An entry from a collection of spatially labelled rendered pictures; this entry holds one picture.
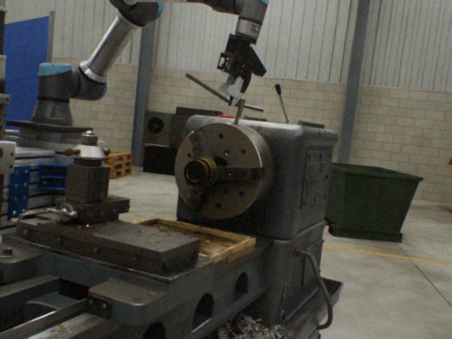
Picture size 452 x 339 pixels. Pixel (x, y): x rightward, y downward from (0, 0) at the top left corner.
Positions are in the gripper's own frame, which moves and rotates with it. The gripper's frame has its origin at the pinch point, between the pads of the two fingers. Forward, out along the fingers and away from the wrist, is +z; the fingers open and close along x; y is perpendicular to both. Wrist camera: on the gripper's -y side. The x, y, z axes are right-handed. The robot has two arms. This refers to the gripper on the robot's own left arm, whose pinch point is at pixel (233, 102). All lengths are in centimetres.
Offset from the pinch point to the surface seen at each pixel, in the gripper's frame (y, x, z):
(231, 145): -0.6, 4.2, 13.0
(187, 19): -553, -904, -121
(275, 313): -26, 21, 64
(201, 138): 6.5, -2.4, 13.4
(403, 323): -224, -27, 119
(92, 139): 51, 17, 15
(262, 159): -6.7, 13.4, 14.2
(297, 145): -22.3, 11.5, 7.9
